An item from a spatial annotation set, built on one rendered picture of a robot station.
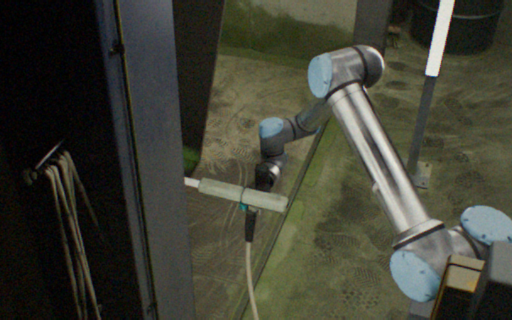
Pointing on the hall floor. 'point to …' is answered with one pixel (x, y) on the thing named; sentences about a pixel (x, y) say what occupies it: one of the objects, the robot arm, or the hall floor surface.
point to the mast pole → (421, 124)
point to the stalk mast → (507, 284)
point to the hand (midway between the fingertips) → (250, 206)
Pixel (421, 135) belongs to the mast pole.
